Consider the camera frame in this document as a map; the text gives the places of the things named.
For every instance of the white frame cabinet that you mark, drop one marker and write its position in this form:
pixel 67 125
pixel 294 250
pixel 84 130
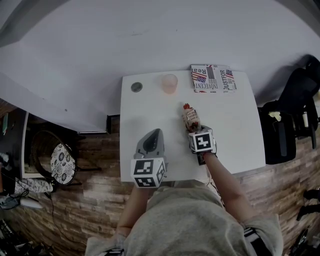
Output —
pixel 24 150

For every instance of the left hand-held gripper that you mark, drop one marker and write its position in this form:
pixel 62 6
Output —
pixel 147 172

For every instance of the blue gray cloth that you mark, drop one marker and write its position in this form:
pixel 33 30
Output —
pixel 8 202

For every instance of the wide newspaper print box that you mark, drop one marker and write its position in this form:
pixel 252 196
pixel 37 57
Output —
pixel 205 78

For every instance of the floral patterned cloth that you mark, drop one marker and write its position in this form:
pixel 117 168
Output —
pixel 32 185

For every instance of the floral seat cushion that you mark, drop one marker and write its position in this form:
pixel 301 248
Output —
pixel 62 165

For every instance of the person's gray shirt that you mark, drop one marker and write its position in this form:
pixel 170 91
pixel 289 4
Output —
pixel 187 225

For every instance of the small white flat object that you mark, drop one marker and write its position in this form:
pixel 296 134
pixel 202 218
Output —
pixel 275 115

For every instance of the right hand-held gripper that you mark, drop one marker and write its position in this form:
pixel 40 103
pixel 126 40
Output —
pixel 202 142

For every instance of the dark round chair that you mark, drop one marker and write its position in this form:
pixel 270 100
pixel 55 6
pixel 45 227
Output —
pixel 41 147

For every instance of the white oblong object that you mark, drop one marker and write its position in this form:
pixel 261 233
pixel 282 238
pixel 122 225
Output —
pixel 31 203

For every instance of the white bottle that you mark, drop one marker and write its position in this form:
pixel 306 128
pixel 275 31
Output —
pixel 305 120

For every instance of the person's right forearm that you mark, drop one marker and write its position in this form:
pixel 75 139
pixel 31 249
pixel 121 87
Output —
pixel 227 190

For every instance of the person's left forearm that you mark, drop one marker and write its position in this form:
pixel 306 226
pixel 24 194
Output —
pixel 133 210

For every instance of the red-capped plastic bottle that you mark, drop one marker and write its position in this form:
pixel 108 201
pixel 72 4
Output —
pixel 191 117

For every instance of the black office chair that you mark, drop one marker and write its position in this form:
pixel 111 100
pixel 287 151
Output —
pixel 280 140

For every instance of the translucent pink cup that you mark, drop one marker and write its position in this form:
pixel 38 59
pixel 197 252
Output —
pixel 169 83

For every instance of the white table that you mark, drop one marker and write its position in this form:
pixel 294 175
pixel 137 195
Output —
pixel 237 125

